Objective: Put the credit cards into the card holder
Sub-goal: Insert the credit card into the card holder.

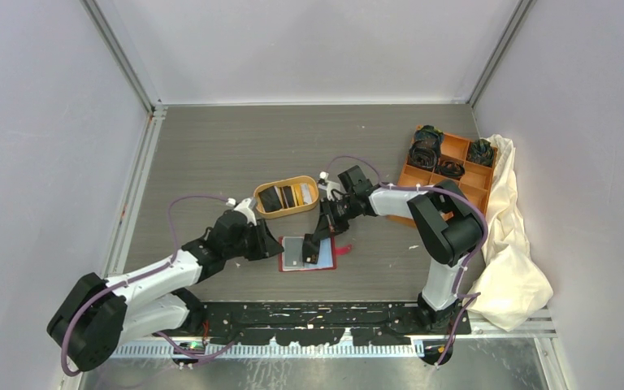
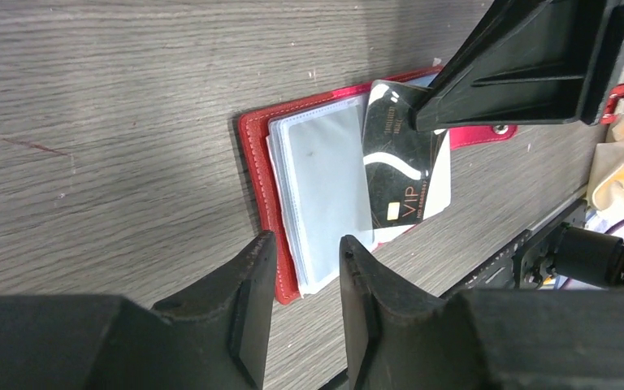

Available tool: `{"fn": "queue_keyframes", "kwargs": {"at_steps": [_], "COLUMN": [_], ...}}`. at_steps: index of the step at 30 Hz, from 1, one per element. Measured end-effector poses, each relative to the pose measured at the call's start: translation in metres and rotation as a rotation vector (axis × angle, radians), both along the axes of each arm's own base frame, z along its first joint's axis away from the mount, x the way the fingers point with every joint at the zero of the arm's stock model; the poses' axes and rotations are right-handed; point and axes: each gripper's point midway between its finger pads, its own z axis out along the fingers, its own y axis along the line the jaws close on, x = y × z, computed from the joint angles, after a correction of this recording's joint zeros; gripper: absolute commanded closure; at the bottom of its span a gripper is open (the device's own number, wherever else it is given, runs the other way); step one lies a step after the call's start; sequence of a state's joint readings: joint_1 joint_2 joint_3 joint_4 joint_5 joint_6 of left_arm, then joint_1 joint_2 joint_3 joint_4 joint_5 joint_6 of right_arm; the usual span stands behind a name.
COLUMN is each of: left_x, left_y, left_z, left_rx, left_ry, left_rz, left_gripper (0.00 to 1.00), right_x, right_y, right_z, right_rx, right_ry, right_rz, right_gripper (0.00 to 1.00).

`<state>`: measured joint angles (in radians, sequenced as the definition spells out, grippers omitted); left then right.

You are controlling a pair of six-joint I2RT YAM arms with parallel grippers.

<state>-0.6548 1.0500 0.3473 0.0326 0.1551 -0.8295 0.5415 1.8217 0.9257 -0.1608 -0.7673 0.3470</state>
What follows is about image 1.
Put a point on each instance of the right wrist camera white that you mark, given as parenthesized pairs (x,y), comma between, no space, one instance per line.
(331,190)

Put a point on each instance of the orange oval card tray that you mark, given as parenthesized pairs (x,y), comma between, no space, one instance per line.
(286,197)

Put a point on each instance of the black glossy credit card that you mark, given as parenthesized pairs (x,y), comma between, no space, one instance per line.
(310,249)

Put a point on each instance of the cream cloth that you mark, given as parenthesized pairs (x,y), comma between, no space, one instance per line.
(511,287)

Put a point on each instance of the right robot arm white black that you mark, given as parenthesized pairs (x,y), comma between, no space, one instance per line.
(452,229)

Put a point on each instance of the rolled black belt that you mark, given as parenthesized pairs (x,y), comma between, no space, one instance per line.
(424,155)

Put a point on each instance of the rolled green dark belt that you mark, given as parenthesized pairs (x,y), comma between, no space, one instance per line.
(481,152)

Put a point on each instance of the red card holder wallet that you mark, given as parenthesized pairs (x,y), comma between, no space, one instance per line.
(328,255)

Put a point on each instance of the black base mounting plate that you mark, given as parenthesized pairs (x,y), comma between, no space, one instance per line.
(316,323)

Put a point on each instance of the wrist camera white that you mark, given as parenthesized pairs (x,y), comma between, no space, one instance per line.
(331,190)
(246,207)

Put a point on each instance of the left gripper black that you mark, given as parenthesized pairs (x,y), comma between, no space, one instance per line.
(266,244)

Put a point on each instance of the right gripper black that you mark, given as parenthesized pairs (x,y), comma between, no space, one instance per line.
(325,229)

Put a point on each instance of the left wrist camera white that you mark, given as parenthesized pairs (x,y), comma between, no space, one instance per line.
(246,207)

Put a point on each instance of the orange compartment organizer tray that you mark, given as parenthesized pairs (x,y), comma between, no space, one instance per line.
(474,181)

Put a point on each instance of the rolled dark patterned belt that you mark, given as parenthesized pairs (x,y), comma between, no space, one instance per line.
(429,133)

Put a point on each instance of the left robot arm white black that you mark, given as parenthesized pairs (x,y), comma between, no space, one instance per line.
(99,315)

